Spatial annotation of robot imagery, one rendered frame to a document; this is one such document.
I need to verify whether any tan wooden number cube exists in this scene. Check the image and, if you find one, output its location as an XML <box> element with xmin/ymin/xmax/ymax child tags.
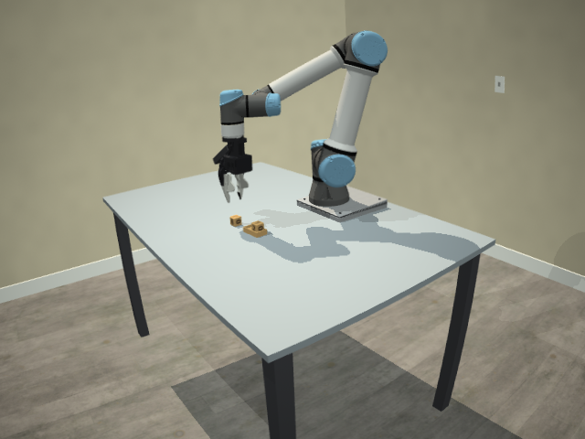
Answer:
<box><xmin>251</xmin><ymin>220</ymin><xmax>264</xmax><ymax>232</ymax></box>
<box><xmin>229</xmin><ymin>215</ymin><xmax>242</xmax><ymax>227</ymax></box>

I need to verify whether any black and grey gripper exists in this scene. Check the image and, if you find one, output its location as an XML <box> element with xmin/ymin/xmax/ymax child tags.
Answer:
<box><xmin>218</xmin><ymin>135</ymin><xmax>252</xmax><ymax>203</ymax></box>

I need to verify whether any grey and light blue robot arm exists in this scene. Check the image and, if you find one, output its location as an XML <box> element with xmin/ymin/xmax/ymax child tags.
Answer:
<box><xmin>219</xmin><ymin>31</ymin><xmax>388</xmax><ymax>207</ymax></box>

